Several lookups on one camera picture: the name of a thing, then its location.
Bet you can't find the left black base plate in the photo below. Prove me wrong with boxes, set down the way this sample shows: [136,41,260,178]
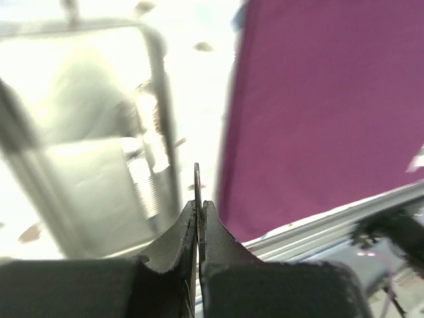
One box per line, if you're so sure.
[352,208,423,267]

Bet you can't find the broad steel forceps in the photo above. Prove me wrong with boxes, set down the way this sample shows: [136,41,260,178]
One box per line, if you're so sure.
[193,162,203,241]

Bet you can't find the thin steel tweezers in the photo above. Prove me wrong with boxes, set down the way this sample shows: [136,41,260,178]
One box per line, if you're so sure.
[121,133,172,220]

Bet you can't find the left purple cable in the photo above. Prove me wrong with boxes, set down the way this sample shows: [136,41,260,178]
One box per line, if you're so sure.
[360,250,398,318]

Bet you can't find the metal instrument tray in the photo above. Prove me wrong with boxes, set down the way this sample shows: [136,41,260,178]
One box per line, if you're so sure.
[1,19,180,258]

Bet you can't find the purple surgical cloth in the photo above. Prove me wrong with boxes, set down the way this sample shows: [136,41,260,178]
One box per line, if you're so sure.
[219,1,423,242]

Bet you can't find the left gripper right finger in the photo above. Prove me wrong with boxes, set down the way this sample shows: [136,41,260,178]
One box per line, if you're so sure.
[199,201,372,317]

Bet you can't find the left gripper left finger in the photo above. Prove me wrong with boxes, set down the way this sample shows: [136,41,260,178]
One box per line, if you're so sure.
[1,201,196,317]

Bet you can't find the left suture packet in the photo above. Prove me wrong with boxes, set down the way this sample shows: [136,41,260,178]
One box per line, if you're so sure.
[406,144,424,173]

